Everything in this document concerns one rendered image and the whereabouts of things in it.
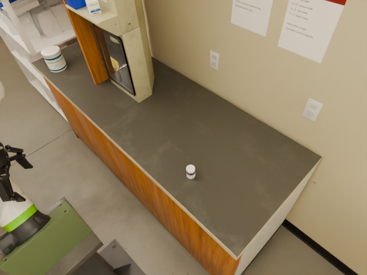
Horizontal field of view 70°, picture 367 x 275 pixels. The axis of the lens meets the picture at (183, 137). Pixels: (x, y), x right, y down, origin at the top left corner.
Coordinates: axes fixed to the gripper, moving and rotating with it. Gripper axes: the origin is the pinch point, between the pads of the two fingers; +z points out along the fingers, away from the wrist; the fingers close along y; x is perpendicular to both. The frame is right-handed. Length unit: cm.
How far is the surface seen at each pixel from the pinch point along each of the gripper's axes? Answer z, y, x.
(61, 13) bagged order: 37, -184, -23
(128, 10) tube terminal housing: -19, -78, 44
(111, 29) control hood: -14, -70, 35
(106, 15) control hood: -19, -75, 33
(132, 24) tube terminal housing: -11, -77, 45
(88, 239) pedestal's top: 30.1, 15.7, 15.3
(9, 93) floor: 148, -215, -138
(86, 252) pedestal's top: 29.5, 21.1, 14.9
